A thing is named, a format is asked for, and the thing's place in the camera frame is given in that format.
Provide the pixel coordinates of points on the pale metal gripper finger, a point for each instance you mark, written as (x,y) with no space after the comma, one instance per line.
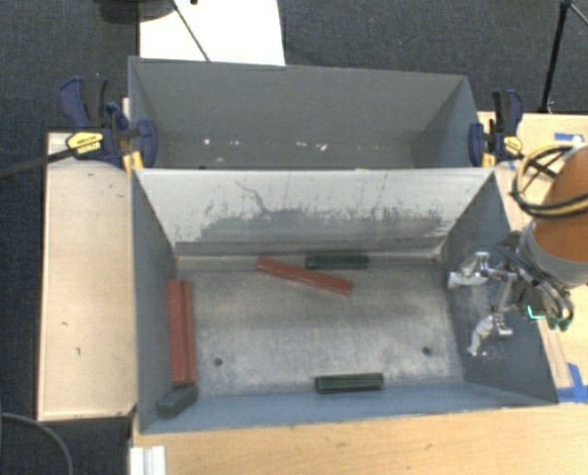
(483,332)
(479,271)

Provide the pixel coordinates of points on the dark green flat block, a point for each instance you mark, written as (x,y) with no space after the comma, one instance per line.
(337,261)
(349,383)
(177,402)

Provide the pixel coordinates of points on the red-brown flat block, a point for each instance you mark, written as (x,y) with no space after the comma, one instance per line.
(304,276)
(181,332)

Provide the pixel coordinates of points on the grey metal bin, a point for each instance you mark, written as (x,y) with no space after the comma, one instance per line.
(299,329)

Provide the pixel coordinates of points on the pale wood flat board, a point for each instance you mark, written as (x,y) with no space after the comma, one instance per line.
(86,290)

